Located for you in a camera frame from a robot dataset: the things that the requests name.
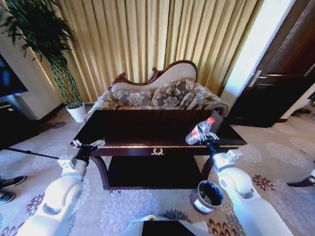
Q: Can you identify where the silver door handle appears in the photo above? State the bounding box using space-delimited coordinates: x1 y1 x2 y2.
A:
248 70 267 88

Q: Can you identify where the black flat television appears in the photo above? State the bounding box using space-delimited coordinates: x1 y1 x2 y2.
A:
0 53 29 98

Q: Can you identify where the dark brown wooden door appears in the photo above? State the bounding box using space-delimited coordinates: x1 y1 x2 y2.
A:
225 0 315 128

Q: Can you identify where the golden pleated curtain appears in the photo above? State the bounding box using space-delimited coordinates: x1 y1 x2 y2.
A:
53 0 264 103

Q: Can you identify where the black television cabinet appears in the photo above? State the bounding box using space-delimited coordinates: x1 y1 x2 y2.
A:
0 94 41 150

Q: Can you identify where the dark wooden coffee table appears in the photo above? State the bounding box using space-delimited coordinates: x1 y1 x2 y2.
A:
70 109 248 190

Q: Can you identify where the round brown trash bin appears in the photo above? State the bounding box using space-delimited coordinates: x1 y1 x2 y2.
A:
190 179 225 215

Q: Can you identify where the person's black sneaker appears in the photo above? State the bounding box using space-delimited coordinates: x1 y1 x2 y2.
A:
0 191 16 205
0 175 27 190

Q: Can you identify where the tall green bamboo plant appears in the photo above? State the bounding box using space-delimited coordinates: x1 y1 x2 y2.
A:
0 0 83 109

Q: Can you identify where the clear red-capped plastic bottle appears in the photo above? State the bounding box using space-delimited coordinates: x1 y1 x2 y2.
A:
185 117 216 146

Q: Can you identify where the floral beige carved sofa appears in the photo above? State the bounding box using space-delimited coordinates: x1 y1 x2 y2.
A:
84 59 230 122

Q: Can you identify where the person's black pointed shoe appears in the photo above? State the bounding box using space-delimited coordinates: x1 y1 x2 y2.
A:
286 168 315 188

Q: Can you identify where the thin black floor cable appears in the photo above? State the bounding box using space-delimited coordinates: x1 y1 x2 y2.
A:
8 147 77 159

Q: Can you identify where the white plant pot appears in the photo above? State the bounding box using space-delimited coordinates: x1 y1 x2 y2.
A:
65 102 87 123

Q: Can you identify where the floral sofa cushion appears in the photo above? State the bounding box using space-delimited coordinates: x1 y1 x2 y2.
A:
111 88 154 109
150 81 197 108

